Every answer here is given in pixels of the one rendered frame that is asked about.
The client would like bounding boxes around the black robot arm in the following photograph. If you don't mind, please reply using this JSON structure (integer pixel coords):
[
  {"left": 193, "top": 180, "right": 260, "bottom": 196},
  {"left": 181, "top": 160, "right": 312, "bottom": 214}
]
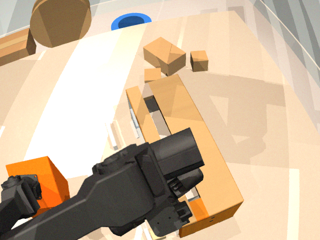
[{"left": 0, "top": 127, "right": 205, "bottom": 240}]

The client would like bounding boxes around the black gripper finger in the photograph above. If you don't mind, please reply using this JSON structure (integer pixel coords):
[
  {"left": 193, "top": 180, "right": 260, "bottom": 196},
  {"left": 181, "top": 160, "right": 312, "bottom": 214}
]
[
  {"left": 169, "top": 186, "right": 190, "bottom": 199},
  {"left": 133, "top": 218, "right": 146, "bottom": 229}
]

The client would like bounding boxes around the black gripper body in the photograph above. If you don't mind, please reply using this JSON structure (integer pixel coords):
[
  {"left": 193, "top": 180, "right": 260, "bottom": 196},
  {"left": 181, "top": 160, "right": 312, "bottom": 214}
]
[{"left": 109, "top": 168, "right": 204, "bottom": 237}]

